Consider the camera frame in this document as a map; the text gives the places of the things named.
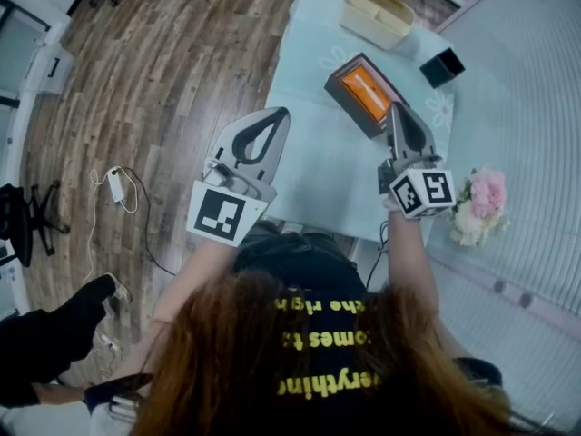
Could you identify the dark brown box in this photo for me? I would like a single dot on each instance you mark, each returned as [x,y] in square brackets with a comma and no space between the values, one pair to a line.
[335,88]

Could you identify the person's left forearm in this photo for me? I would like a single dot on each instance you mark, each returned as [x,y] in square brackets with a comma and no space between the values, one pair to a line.
[181,284]

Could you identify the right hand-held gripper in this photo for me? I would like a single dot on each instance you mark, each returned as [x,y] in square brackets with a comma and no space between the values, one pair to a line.
[436,189]

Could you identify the black handheld device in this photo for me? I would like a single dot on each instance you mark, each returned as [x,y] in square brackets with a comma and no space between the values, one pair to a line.
[118,386]

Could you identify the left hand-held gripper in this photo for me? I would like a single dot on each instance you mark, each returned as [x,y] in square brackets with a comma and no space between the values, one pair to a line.
[218,214]

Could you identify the small black square box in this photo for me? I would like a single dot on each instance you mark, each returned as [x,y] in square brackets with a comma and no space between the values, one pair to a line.
[439,78]

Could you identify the light blue tablecloth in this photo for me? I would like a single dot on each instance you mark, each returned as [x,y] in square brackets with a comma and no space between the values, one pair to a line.
[318,175]

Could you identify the pink white flower bouquet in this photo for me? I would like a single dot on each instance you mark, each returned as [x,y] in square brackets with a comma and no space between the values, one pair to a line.
[485,189]

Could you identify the white cabinet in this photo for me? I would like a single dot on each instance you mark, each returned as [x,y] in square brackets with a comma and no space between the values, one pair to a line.
[45,66]

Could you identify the white power adapter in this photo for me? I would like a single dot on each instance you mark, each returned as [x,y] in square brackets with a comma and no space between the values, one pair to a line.
[117,189]

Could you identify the orange packet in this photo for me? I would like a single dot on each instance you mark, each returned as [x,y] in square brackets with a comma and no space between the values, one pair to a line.
[363,93]

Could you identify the person's right forearm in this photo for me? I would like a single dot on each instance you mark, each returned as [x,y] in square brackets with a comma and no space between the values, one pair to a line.
[408,261]

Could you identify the black shirt yellow print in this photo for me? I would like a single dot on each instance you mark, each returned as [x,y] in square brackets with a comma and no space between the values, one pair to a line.
[299,261]

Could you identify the cream plastic container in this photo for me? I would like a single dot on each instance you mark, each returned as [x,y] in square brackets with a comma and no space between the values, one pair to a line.
[377,30]

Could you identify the small white plug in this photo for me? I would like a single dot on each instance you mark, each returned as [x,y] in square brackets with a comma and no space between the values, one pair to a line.
[110,344]

